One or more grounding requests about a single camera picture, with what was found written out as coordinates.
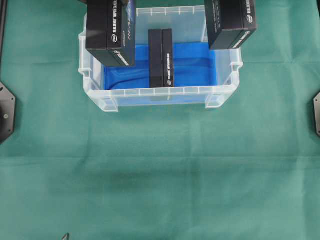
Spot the black realsense box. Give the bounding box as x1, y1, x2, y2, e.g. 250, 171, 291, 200
85, 0, 136, 67
148, 28, 174, 88
204, 0, 257, 50

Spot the clear plastic storage case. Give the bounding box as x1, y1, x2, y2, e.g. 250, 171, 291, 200
78, 5, 243, 113

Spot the blue cloth in case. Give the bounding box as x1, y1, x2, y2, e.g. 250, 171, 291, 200
103, 42, 217, 90

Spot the small black object bottom edge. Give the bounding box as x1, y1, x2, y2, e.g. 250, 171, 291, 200
61, 232, 70, 240

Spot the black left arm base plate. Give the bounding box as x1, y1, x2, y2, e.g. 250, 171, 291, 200
0, 82, 16, 144

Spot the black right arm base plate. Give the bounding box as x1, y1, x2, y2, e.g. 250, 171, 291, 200
313, 92, 320, 137

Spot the black frame rail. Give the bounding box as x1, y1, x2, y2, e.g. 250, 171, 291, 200
0, 0, 8, 60

